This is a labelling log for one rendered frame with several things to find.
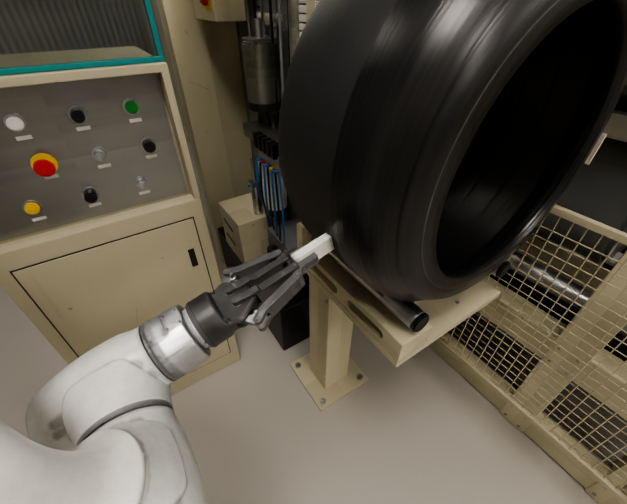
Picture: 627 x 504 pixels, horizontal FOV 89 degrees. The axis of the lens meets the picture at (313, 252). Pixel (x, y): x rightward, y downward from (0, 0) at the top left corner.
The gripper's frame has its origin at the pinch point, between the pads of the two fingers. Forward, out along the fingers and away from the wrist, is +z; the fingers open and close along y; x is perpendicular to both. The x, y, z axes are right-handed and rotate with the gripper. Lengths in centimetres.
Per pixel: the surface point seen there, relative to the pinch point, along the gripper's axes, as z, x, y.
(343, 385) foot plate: 4, 111, 22
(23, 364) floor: -115, 82, 117
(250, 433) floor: -39, 101, 27
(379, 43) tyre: 13.4, -25.2, -2.8
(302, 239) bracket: 7.5, 19.1, 22.9
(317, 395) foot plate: -8, 108, 25
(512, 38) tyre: 21.8, -23.8, -12.4
